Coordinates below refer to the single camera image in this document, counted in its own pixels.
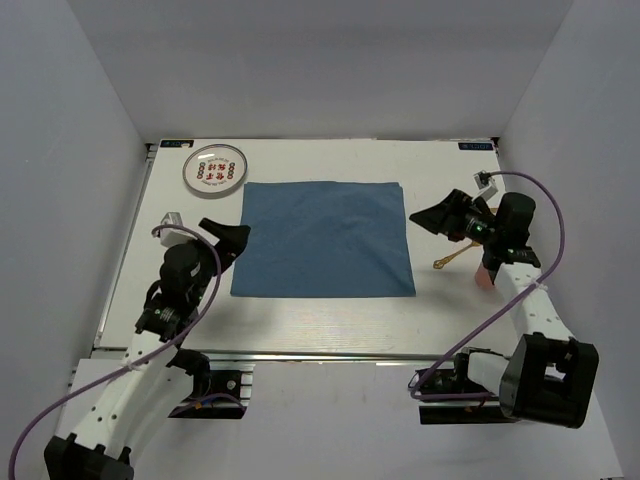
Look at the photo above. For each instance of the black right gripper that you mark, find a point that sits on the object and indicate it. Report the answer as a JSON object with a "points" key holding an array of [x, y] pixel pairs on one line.
{"points": [[436, 218]]}

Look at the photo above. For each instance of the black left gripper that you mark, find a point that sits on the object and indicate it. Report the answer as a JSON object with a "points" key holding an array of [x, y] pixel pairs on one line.
{"points": [[233, 238]]}

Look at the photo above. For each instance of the gold fork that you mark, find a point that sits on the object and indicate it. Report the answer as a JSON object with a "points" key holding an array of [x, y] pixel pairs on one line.
{"points": [[442, 262]]}

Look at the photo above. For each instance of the white plate with red characters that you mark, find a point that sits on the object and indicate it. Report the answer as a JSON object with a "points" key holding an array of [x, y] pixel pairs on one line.
{"points": [[215, 171]]}

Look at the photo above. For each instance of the blue cloth napkin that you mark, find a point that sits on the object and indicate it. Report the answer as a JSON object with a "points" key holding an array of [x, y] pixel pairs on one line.
{"points": [[324, 239]]}

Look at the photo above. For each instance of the pink plastic cup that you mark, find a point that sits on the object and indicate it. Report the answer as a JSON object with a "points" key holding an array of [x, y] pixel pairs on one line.
{"points": [[486, 272]]}

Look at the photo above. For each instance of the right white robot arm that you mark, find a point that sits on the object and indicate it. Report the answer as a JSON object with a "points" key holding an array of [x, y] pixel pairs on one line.
{"points": [[549, 376]]}

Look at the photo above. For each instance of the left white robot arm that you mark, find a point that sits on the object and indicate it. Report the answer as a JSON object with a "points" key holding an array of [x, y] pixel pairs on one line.
{"points": [[158, 378]]}

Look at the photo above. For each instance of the left blue corner label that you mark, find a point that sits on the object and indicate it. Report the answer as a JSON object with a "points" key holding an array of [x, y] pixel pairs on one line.
{"points": [[176, 143]]}

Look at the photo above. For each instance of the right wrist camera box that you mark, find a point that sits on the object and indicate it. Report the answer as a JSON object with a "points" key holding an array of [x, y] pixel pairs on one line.
{"points": [[486, 185]]}

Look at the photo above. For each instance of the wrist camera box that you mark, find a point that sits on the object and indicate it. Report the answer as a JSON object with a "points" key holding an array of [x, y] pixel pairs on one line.
{"points": [[168, 235], [486, 185]]}

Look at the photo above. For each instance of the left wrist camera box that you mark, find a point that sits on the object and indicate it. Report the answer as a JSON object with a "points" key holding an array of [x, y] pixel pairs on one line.
{"points": [[168, 235]]}

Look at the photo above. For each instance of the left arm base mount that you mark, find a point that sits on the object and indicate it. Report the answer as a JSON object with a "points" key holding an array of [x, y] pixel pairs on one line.
{"points": [[221, 389]]}

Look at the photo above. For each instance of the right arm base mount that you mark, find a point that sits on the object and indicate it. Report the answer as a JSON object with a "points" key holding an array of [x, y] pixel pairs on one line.
{"points": [[465, 390]]}

